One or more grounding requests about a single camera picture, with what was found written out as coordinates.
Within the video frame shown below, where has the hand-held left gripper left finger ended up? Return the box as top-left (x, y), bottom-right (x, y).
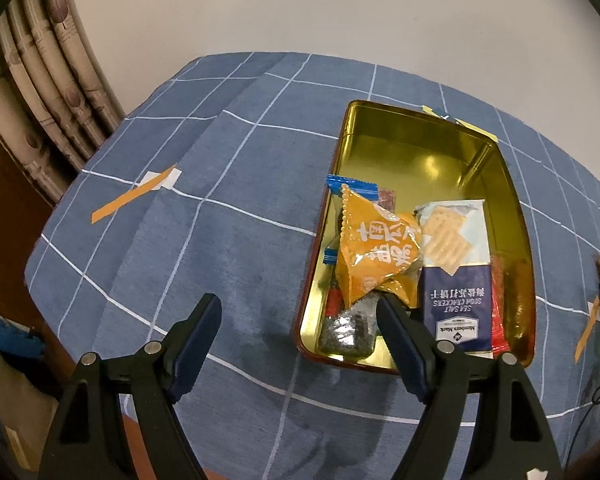
top-left (39, 293), bottom-right (223, 480)

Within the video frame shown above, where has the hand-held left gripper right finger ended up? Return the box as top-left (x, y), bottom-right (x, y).
top-left (375, 294), bottom-right (563, 480)

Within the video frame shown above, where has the dark seed brick packet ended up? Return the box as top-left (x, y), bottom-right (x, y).
top-left (319, 282), bottom-right (378, 358)

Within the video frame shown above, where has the blue white cracker packet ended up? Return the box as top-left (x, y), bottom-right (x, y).
top-left (414, 199), bottom-right (493, 353)

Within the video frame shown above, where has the red snack packet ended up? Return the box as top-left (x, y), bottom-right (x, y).
top-left (489, 254), bottom-right (512, 356)

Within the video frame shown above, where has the orange triangular snack packet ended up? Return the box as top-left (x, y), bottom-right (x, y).
top-left (336, 183), bottom-right (423, 308)

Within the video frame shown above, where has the blue cookie packet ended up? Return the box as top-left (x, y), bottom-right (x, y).
top-left (324, 174), bottom-right (397, 266)

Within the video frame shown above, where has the red tin box gold interior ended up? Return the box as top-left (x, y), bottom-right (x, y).
top-left (292, 100), bottom-right (536, 376)

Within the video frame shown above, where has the orange tape strip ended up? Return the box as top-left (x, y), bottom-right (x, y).
top-left (574, 296), bottom-right (600, 363)
top-left (91, 165), bottom-right (177, 224)

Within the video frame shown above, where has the white tape piece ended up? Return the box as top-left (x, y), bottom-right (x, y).
top-left (144, 169), bottom-right (182, 192)

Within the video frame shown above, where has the cardboard box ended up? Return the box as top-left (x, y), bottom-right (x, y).
top-left (0, 355), bottom-right (61, 471)

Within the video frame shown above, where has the blue fabric item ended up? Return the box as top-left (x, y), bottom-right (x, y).
top-left (0, 307), bottom-right (46, 361)

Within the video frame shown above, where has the blue checked tablecloth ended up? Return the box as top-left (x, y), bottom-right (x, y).
top-left (24, 51), bottom-right (600, 476)

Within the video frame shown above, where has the brown wooden cabinet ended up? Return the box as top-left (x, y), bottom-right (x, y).
top-left (0, 115), bottom-right (76, 361)

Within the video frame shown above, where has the long yellow tape strip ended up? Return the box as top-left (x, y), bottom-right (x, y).
top-left (422, 105), bottom-right (498, 142)

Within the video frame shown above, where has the beige patterned curtain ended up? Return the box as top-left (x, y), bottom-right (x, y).
top-left (0, 0), bottom-right (126, 211)

